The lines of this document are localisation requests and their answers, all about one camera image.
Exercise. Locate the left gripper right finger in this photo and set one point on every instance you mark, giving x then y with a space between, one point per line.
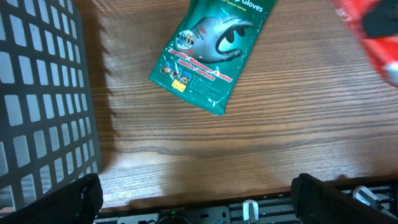
317 202

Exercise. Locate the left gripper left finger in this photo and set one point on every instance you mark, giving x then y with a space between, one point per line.
77 202

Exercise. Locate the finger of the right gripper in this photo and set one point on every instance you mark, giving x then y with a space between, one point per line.
381 20

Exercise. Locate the red sauce sachet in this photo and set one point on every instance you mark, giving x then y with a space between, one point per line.
381 52

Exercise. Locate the grey black shopping basket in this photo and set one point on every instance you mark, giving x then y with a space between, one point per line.
48 131

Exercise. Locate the green 3M gloves package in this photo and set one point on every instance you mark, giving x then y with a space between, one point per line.
205 56

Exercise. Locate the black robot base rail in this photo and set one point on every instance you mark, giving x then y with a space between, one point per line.
271 208

